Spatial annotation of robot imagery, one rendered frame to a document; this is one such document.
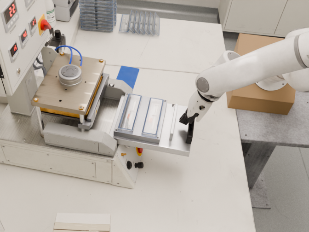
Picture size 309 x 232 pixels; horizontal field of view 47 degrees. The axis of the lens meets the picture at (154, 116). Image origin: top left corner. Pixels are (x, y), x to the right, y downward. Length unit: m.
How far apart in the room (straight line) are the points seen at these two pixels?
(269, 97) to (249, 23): 1.82
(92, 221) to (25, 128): 0.42
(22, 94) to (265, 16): 2.59
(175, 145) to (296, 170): 1.52
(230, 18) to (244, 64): 2.44
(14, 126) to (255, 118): 1.08
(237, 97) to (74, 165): 0.82
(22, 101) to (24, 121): 0.08
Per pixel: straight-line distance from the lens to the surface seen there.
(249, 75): 1.01
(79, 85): 1.24
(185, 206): 1.39
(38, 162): 1.41
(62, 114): 1.25
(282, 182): 2.55
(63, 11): 2.09
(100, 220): 1.24
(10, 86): 1.16
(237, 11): 3.40
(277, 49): 1.00
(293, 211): 2.46
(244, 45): 1.73
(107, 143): 1.22
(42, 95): 1.22
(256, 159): 2.15
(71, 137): 1.23
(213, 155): 1.54
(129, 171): 1.36
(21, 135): 1.36
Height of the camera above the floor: 1.95
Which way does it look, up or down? 47 degrees down
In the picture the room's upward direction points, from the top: 8 degrees clockwise
